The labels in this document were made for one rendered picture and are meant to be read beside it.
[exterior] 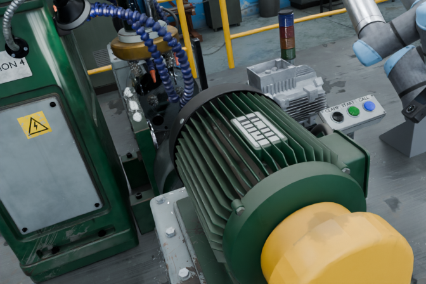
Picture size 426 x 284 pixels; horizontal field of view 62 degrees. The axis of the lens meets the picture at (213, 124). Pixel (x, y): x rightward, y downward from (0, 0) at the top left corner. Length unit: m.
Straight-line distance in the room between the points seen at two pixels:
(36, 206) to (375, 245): 0.80
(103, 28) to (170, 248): 3.70
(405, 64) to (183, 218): 0.98
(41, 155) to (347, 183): 0.68
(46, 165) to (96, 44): 3.35
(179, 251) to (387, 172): 0.84
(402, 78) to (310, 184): 1.03
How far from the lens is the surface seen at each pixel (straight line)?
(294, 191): 0.33
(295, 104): 1.11
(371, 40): 1.00
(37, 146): 0.87
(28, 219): 0.99
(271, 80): 1.08
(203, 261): 0.51
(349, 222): 0.30
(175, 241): 0.56
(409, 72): 1.34
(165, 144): 0.83
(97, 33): 4.15
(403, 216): 1.11
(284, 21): 1.44
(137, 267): 1.04
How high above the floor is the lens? 1.57
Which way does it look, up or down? 30 degrees down
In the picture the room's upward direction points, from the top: 11 degrees counter-clockwise
